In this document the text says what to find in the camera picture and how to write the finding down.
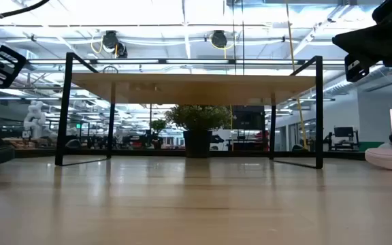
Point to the black aluminium rig frame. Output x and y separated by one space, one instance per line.
148 154

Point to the white robot figure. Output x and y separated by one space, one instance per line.
35 119

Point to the pink slide sandal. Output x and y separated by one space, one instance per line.
383 158

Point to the green potted plant, black pot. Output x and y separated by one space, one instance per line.
197 117

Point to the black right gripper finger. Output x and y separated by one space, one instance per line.
356 69

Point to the green background block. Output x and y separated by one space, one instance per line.
371 146

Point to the wooden shelf with black frame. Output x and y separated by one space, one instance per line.
196 88

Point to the small background potted plant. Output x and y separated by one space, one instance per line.
158 126

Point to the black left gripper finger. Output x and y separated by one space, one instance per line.
3 66

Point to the background monitor workstation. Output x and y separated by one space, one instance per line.
344 132

